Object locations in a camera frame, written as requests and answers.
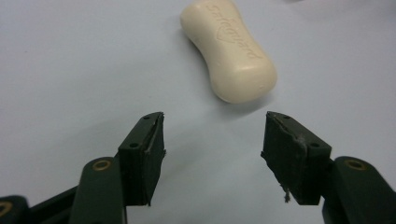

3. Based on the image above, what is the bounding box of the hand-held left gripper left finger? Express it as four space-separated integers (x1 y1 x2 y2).
68 111 167 224

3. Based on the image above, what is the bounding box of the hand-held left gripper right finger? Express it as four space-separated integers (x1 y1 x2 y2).
261 110 396 224

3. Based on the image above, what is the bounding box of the cream soap bar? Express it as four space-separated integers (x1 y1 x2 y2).
179 0 278 105

